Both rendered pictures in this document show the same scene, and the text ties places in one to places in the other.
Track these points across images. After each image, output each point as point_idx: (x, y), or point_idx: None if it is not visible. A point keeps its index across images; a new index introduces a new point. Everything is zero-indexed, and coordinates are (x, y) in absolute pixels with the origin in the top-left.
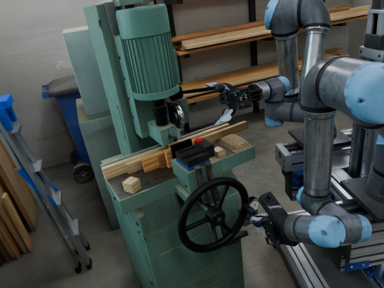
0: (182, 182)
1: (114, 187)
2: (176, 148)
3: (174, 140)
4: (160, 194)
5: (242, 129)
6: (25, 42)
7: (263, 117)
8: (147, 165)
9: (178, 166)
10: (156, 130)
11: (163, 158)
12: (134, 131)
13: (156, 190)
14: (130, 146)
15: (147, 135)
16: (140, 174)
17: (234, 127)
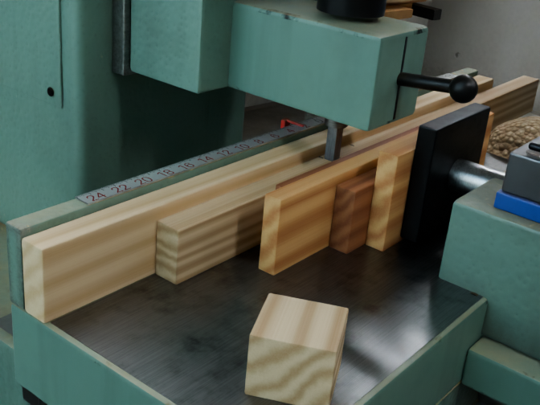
0: (530, 327)
1: (153, 374)
2: (445, 144)
3: (467, 94)
4: (420, 402)
5: (523, 108)
6: None
7: (245, 133)
8: (289, 233)
9: (535, 232)
10: (332, 42)
11: (367, 194)
12: (119, 56)
13: (418, 376)
14: (82, 137)
15: (218, 80)
16: (252, 286)
17: (511, 95)
